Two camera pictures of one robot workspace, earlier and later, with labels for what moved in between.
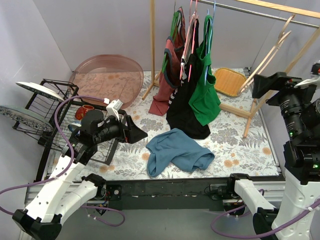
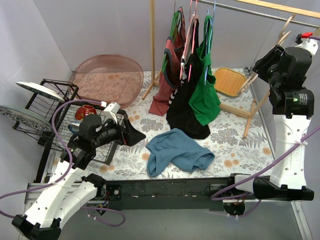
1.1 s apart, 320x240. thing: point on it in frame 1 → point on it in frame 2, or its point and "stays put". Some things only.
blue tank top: (172, 147) stays put
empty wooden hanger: (282, 36) stays put
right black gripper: (276, 91) → (267, 63)
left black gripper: (125, 129) stays put
